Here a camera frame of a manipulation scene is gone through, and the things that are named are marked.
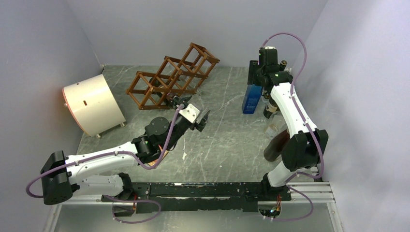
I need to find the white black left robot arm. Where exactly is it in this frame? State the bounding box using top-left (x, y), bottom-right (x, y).
top-left (39, 97), bottom-right (209, 205)

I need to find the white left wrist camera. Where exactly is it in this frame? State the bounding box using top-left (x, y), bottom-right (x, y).
top-left (179, 103), bottom-right (202, 124)

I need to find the brown wooden wine rack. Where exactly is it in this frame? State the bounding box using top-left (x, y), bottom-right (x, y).
top-left (125, 43), bottom-right (220, 110)

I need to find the green bottle silver cap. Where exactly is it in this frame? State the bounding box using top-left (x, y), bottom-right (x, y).
top-left (149, 78), bottom-right (176, 109)

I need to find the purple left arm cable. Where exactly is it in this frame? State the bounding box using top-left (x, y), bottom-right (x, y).
top-left (25, 103), bottom-right (186, 199)

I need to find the white cone lamp shade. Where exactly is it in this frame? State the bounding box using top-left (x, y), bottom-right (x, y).
top-left (62, 74), bottom-right (126, 138)

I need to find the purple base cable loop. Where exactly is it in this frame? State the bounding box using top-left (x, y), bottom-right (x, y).
top-left (102, 193), bottom-right (162, 224)

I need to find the clear bottle white label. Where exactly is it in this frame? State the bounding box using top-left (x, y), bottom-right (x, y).
top-left (264, 111), bottom-right (287, 140)

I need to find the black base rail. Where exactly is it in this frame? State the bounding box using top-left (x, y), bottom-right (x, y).
top-left (114, 181), bottom-right (292, 213)

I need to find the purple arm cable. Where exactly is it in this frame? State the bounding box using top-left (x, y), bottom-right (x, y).
top-left (25, 103), bottom-right (186, 199)
top-left (261, 32), bottom-right (326, 222)

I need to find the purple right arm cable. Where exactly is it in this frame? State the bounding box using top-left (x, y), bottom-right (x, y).
top-left (261, 32), bottom-right (326, 222)

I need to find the dark green wine bottle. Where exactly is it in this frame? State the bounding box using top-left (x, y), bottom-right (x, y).
top-left (263, 93), bottom-right (278, 119)

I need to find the brown bottle gold foil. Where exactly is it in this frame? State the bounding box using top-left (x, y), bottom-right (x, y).
top-left (264, 130), bottom-right (290, 162)

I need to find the blue clear plastic bottle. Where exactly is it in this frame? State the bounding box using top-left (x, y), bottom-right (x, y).
top-left (242, 85), bottom-right (262, 114)

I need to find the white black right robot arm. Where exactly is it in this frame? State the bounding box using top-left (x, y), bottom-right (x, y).
top-left (248, 46), bottom-right (329, 200)

